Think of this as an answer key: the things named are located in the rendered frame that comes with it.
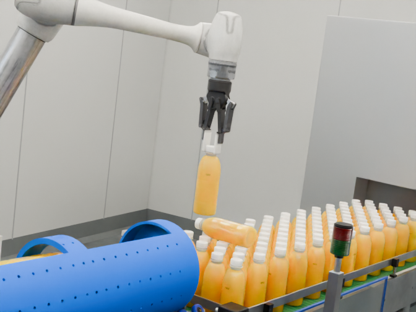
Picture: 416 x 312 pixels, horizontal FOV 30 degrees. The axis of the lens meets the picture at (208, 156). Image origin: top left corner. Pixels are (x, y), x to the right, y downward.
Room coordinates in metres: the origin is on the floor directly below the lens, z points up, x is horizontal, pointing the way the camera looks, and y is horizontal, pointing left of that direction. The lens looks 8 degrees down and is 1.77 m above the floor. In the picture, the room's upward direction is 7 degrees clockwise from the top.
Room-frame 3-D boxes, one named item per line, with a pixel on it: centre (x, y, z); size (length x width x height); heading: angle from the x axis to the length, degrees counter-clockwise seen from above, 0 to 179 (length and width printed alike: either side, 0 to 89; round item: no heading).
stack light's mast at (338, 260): (2.45, -0.46, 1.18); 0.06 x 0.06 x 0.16
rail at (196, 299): (2.42, 0.01, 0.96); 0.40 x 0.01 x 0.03; 54
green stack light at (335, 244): (2.45, -0.46, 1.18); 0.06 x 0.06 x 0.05
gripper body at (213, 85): (2.46, -0.01, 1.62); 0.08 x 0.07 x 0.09; 52
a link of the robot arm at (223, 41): (2.48, -0.01, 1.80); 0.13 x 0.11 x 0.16; 10
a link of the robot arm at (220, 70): (2.47, -0.01, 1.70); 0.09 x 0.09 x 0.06
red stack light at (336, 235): (2.45, -0.46, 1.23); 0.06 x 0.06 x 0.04
